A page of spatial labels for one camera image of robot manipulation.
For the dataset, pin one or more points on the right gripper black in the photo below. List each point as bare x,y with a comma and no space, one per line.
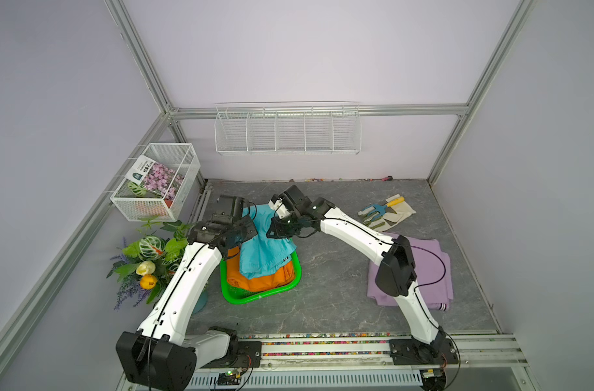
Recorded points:
277,228

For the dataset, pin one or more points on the blue hand fork yellow handle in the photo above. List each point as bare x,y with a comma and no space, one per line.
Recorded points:
376,210

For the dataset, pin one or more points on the teal plant pot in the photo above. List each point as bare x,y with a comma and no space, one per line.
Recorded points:
201,302

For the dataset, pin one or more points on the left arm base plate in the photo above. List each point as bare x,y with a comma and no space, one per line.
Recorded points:
246,354

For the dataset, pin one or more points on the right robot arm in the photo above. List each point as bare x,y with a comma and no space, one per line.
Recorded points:
394,257

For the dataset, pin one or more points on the aluminium mounting rail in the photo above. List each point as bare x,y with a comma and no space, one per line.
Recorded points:
372,350

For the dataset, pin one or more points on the purple pants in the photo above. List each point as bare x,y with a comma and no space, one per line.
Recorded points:
433,272

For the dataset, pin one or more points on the green plastic basket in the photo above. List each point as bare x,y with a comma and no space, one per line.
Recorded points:
238,290

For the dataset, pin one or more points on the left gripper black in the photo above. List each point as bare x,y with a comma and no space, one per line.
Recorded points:
251,230

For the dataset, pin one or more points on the flower seed packet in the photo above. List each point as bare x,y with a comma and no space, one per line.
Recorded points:
148,178

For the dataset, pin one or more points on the white wire cube basket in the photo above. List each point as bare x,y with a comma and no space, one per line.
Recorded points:
178,156

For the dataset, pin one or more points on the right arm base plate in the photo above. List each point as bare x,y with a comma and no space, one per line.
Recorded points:
411,352

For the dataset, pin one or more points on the teal pants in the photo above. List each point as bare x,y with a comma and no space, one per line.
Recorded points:
261,256

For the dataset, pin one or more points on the orange pants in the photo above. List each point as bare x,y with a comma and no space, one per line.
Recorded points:
235,279

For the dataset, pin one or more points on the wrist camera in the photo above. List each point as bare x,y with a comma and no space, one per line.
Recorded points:
290,204
229,209

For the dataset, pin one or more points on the white wire wall shelf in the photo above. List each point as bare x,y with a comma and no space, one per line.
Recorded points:
288,128

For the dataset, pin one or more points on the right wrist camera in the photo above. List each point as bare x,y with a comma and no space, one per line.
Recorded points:
290,204

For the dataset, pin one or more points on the artificial flower plant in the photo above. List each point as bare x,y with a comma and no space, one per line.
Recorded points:
145,267

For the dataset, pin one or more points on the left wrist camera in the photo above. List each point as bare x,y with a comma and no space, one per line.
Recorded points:
229,209

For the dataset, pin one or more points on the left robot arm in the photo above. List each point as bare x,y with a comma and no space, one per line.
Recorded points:
157,355

